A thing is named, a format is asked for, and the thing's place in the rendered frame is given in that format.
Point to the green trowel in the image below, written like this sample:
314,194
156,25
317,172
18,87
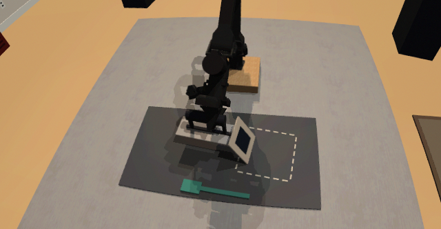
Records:
196,186

